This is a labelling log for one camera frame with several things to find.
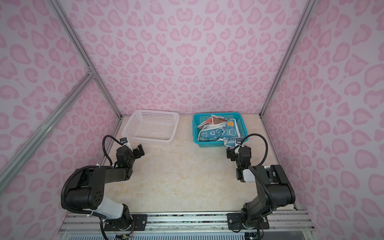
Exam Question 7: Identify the left aluminium corner post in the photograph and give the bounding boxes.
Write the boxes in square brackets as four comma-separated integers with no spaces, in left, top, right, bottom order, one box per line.
[47,0,123,120]

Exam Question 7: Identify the white plastic basket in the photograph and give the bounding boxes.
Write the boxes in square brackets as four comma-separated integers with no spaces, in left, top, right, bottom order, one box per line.
[122,110,180,145]

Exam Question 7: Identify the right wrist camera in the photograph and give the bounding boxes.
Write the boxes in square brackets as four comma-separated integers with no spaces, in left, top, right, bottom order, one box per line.
[236,138,243,147]

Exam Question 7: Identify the striped rabbit letter towel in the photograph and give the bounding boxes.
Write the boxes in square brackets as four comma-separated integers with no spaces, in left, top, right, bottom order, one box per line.
[198,123,226,142]

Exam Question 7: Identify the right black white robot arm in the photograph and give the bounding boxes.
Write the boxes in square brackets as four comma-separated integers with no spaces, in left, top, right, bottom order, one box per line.
[227,146,296,239]

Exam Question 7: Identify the teal plastic basket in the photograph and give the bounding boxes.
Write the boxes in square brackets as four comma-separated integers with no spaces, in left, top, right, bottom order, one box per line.
[193,112,248,148]

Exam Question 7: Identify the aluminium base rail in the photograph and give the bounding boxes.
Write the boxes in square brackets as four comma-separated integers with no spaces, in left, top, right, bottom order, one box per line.
[56,210,318,240]

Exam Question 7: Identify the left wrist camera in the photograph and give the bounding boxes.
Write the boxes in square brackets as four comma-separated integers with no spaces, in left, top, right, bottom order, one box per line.
[120,138,132,149]

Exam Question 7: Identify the right aluminium corner post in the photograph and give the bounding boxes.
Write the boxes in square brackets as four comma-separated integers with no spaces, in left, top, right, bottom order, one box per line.
[259,0,319,119]

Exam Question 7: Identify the aluminium corner post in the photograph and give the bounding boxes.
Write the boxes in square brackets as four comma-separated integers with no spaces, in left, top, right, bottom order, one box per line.
[259,0,319,119]
[47,0,123,120]

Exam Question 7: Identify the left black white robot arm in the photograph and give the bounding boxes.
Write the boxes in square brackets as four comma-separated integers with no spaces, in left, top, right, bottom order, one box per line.
[61,144,145,230]

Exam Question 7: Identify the blue bunny pattern towel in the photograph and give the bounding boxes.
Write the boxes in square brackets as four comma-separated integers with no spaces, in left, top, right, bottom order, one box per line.
[197,118,243,148]

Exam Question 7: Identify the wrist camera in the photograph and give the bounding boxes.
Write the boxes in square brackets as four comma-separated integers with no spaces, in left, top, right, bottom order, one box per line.
[236,138,243,147]
[120,138,132,149]

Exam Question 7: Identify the red brown towel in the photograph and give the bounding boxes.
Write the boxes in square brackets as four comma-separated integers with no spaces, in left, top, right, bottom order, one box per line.
[198,115,228,130]

